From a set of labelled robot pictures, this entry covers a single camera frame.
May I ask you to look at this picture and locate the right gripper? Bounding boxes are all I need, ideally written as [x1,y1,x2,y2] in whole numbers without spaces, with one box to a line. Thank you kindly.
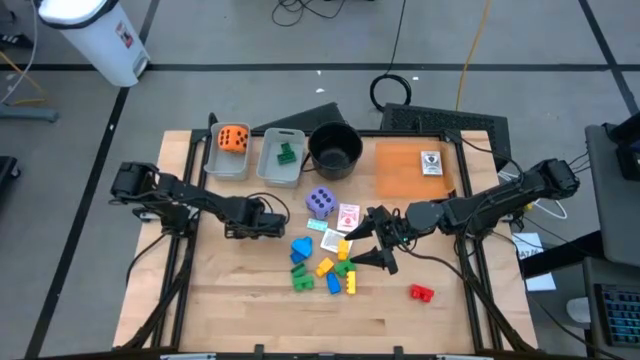
[343,203,417,277]

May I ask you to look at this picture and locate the light blue toy block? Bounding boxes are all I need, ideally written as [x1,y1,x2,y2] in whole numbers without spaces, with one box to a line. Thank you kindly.
[290,235,314,259]

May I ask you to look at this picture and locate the purple foam die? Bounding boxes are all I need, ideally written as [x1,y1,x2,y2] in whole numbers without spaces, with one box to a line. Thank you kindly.
[305,186,338,220]

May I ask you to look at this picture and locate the orange foam die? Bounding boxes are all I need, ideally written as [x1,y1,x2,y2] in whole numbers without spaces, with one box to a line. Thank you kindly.
[216,124,250,155]

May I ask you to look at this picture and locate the white bordered card box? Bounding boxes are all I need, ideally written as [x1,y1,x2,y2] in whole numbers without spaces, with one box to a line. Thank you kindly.
[420,149,445,177]

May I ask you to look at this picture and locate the red playing card box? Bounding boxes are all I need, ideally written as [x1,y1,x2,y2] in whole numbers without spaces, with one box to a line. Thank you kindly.
[336,202,362,234]

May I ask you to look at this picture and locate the white framed card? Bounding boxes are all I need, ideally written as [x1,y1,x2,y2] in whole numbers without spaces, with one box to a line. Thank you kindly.
[319,228,355,255]

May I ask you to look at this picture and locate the grey plastic bin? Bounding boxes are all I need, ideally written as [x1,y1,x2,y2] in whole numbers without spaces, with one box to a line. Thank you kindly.
[256,128,307,189]
[203,122,251,182]

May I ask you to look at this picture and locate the large green toy block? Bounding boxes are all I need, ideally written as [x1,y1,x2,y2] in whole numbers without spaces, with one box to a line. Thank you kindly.
[292,273,316,293]

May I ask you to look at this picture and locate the red toy block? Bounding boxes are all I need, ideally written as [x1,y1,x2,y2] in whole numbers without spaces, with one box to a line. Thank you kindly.
[409,283,435,304]

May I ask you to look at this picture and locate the orange plastic tray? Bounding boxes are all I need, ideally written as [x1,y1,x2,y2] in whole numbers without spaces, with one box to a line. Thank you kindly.
[373,142,456,202]

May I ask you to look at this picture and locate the black plastic bucket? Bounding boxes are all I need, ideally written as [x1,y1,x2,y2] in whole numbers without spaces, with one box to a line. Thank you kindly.
[307,121,364,181]

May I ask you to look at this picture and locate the black triangular panel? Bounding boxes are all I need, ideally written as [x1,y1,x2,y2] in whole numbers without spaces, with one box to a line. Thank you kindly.
[251,101,351,135]

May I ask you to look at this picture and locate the black perforated panel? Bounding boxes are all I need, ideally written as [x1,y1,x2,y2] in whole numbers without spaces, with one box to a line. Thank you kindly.
[379,102,513,172]

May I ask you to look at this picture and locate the white paper sheet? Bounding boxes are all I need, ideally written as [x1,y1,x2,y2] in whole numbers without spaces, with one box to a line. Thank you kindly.
[510,231,558,293]

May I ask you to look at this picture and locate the white computer mouse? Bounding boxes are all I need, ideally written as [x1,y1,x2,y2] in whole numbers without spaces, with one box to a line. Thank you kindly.
[566,296,592,325]

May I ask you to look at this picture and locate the dark keyboard desk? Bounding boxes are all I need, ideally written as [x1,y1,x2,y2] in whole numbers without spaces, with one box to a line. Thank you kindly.
[581,255,640,360]

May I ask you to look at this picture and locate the grey desk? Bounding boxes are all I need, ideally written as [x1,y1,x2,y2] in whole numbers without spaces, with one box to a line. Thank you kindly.
[583,123,640,267]

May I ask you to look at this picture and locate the white trash bin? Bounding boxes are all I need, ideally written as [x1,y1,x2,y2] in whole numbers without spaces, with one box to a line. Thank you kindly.
[33,0,152,89]

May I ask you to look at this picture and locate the grey floor base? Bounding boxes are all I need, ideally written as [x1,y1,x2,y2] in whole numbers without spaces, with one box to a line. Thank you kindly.
[0,102,60,124]

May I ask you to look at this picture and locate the black floor object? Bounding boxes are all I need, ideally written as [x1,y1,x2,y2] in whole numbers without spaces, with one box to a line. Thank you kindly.
[0,155,22,201]

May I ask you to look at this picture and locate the backlit keyboard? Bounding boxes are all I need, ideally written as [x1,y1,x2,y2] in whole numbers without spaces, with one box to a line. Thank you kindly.
[593,283,640,350]

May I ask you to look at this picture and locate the black desk device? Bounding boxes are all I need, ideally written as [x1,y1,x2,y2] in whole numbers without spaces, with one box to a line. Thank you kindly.
[601,110,640,182]

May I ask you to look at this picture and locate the black coiled floor cable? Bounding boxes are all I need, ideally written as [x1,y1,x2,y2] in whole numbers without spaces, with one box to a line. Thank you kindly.
[368,0,413,115]

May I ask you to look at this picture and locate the white cables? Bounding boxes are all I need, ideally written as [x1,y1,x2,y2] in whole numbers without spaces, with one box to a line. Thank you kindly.
[497,169,569,221]

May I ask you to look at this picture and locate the yellow cable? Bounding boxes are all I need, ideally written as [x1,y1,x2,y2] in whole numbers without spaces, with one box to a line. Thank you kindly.
[454,0,494,112]

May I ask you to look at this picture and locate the black tangled floor cables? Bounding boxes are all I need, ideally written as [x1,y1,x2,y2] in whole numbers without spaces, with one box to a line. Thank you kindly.
[271,0,351,28]

